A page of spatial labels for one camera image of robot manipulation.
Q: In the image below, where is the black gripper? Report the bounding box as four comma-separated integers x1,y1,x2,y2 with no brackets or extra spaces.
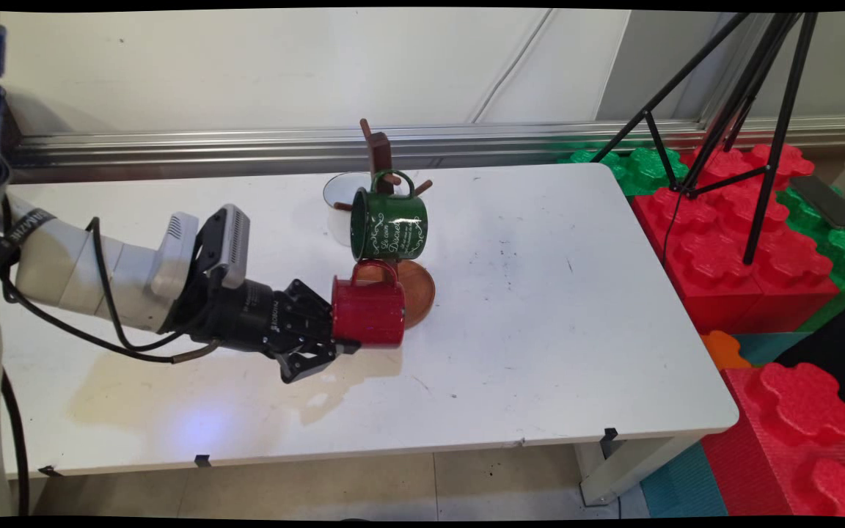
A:
202,277,362,384

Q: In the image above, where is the red enamel mug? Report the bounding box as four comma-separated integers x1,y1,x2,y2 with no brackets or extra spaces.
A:
331,259,406,348

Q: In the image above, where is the brown wooden mug tree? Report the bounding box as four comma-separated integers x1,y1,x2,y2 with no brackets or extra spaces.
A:
333,119,436,331

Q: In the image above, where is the green enamel mug white script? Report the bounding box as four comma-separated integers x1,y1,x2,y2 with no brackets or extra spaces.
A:
350,170,429,263

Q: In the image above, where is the white table leg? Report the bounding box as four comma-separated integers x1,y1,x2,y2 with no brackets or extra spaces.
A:
573,433,706,507

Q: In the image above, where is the orange foam piece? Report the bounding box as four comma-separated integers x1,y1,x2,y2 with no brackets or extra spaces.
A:
701,330,753,371

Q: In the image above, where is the large red foam brick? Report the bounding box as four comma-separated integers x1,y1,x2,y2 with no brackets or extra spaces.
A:
632,143,841,337
701,362,845,518

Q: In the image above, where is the black tripod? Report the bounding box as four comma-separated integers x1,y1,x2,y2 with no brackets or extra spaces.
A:
590,11,819,266

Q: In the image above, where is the black smartphone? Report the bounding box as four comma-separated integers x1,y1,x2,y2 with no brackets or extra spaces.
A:
789,175,845,230

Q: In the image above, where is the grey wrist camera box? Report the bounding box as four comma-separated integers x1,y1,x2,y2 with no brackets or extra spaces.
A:
195,205,251,289

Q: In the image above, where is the black robot wrist cable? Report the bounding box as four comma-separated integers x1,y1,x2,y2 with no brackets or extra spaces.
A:
0,194,222,365

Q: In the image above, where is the aluminium wall rail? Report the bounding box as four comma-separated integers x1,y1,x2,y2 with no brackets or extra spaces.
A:
8,116,845,184

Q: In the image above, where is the black velcro strap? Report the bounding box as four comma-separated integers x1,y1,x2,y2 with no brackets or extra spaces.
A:
0,209,56,254

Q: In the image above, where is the white wall conduit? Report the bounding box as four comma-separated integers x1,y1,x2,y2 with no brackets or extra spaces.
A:
470,9,559,125

